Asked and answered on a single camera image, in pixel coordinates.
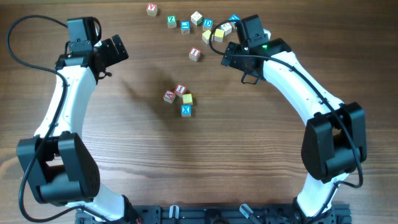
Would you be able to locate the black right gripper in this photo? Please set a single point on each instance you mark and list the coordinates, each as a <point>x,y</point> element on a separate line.
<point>233,50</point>

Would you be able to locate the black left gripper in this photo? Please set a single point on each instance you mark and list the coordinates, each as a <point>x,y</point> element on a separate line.
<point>114,57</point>

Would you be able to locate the yellow top wooden block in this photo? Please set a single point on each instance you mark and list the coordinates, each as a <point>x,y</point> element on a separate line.
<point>219,35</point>

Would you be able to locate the red I wooden block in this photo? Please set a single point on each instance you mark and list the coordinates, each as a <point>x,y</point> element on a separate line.
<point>180,90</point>
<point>194,54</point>

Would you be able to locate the yellow S wooden block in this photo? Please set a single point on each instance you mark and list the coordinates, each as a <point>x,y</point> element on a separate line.
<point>187,99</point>

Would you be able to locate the blue-sided picture wooden block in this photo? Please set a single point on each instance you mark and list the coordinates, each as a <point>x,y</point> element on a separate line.
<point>186,110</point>

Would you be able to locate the red A wooden block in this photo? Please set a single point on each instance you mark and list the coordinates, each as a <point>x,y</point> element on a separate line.
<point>169,96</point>

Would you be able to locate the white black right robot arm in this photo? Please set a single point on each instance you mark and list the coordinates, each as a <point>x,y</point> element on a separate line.
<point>334,143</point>

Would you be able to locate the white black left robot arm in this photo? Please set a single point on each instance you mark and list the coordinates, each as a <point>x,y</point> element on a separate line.
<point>58,168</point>

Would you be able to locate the plain picture wooden block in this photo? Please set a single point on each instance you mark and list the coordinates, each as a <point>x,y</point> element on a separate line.
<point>227,28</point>

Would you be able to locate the yellow-sided wooden block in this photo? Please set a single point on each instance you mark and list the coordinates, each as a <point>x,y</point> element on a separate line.
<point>206,36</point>

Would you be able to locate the blue wooden block right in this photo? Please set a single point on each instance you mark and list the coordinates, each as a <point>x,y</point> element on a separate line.
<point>234,18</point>

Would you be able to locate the blue D wooden block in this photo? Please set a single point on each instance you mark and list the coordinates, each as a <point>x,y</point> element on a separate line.
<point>207,24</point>

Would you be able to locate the plain green-edged wooden block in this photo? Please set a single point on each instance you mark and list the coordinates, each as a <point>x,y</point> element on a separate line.
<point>196,18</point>

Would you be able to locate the blue wooden block left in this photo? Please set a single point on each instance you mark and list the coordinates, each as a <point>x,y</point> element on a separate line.
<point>185,27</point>

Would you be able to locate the red Y wooden block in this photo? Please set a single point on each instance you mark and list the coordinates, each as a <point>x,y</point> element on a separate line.
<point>152,9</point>

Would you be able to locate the green Z wooden block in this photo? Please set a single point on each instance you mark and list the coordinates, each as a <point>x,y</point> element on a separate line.
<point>171,21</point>

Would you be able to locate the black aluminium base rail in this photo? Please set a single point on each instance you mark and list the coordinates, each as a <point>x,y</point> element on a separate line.
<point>273,213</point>

